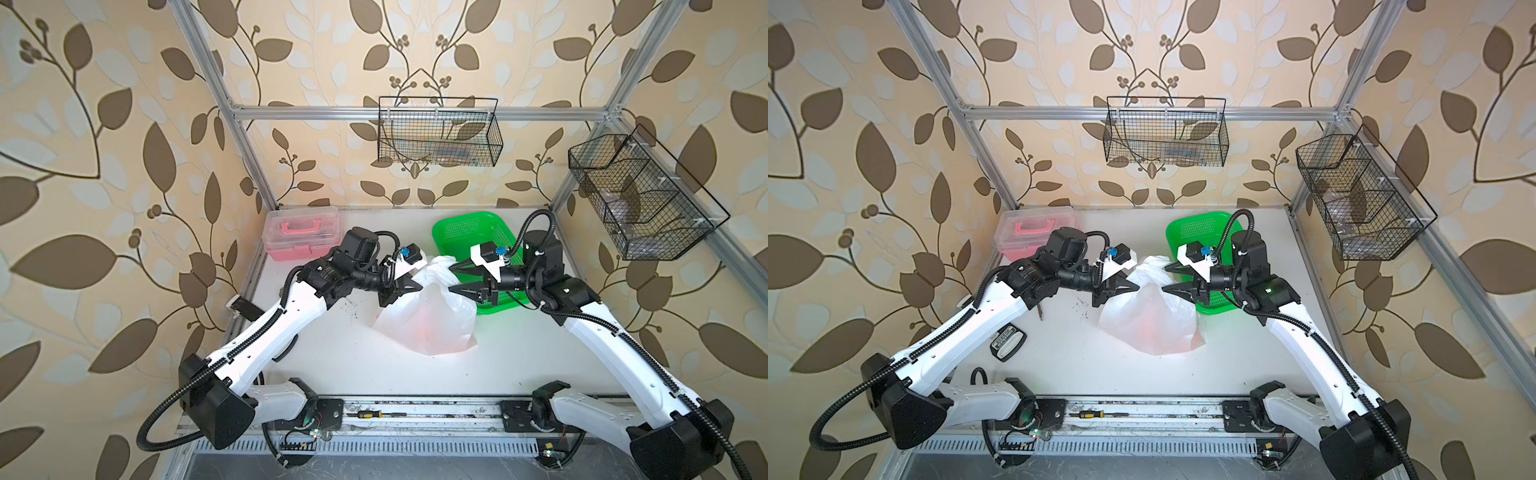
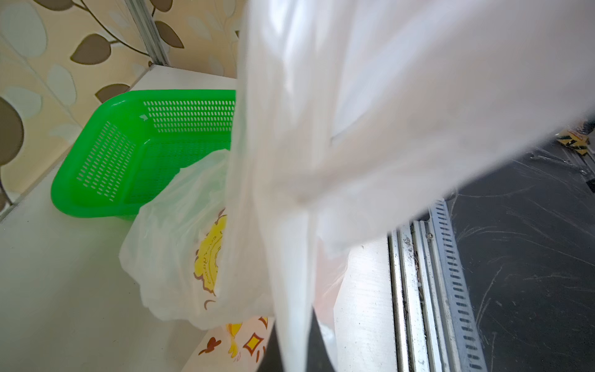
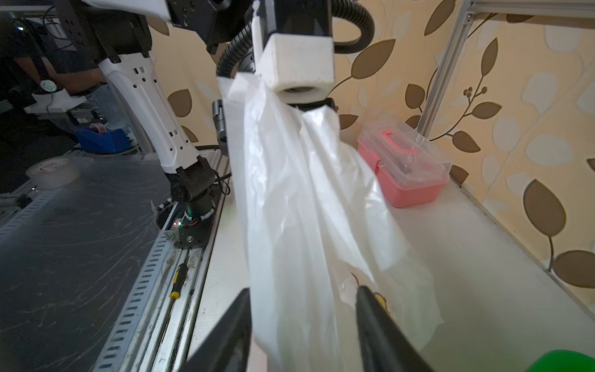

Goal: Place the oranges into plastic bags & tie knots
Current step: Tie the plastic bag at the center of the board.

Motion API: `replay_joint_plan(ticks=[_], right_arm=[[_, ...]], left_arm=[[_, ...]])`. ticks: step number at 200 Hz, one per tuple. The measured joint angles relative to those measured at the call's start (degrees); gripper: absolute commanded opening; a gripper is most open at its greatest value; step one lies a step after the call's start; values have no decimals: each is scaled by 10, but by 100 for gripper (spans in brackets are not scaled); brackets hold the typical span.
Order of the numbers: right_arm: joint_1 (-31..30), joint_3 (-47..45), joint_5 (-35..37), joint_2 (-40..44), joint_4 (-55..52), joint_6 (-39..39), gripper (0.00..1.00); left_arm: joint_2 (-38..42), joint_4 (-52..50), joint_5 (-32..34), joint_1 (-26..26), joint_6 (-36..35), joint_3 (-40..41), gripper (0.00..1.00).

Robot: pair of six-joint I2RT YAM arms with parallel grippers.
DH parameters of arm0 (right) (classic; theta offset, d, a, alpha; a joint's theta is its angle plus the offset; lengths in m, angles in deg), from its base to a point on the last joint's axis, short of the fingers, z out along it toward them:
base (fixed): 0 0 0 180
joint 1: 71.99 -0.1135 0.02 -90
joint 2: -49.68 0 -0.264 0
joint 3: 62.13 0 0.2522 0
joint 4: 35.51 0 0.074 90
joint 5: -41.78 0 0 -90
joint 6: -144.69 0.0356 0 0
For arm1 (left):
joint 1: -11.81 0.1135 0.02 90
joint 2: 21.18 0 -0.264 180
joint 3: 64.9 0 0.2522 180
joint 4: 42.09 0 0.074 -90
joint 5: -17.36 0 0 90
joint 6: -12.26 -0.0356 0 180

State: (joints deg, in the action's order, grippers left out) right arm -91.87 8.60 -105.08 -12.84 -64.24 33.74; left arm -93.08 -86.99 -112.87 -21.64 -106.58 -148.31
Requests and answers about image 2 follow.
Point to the green plastic basket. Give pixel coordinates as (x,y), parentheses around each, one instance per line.
(133,146)

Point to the white printed plastic bag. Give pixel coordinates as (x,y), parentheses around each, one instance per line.
(351,118)

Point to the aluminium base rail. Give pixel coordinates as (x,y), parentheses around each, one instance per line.
(434,321)

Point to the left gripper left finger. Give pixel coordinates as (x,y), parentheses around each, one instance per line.
(272,360)

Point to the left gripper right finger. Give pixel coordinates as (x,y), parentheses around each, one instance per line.
(318,358)

